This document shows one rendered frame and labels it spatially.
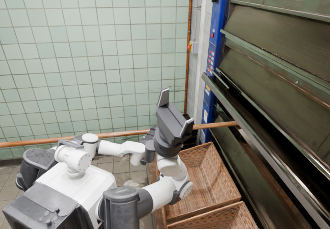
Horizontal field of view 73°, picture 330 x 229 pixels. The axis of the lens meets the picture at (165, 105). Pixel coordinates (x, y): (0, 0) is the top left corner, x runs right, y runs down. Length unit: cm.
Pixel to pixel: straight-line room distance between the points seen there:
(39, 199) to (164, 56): 194
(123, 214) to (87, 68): 195
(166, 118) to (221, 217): 109
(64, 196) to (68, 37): 184
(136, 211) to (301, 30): 89
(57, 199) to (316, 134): 91
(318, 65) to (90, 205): 88
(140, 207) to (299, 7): 93
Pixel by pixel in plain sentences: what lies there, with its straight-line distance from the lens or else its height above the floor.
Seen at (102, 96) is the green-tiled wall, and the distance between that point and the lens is 263.
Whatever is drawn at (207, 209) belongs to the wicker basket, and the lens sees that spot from 154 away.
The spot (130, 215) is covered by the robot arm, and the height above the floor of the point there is 138.
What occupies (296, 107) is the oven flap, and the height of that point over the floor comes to 156.
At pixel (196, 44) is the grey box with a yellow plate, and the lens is 214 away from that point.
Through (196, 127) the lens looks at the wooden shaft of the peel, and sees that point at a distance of 142.
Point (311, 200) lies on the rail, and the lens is 84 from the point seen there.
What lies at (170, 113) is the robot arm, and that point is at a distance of 60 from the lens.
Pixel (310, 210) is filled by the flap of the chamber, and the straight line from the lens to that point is 84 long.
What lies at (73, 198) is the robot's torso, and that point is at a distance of 83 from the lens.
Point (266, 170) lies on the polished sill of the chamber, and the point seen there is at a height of 117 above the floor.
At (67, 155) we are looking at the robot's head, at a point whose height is 150.
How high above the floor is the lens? 200
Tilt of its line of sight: 29 degrees down
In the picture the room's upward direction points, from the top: straight up
